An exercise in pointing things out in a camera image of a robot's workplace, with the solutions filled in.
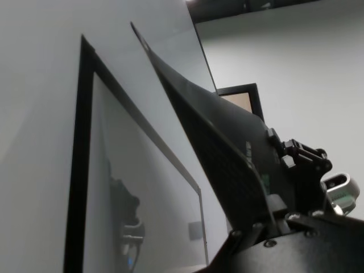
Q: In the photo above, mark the brown door black frame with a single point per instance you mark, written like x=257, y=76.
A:
x=239, y=102

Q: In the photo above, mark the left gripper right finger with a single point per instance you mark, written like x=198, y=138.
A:
x=278, y=213

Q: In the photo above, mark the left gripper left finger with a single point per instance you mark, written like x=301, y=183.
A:
x=257, y=234

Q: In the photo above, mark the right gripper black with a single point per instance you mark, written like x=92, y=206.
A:
x=312, y=176

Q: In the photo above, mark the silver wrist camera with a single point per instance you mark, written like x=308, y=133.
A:
x=344, y=185

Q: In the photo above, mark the black robot print poster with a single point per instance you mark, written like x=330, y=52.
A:
x=227, y=128

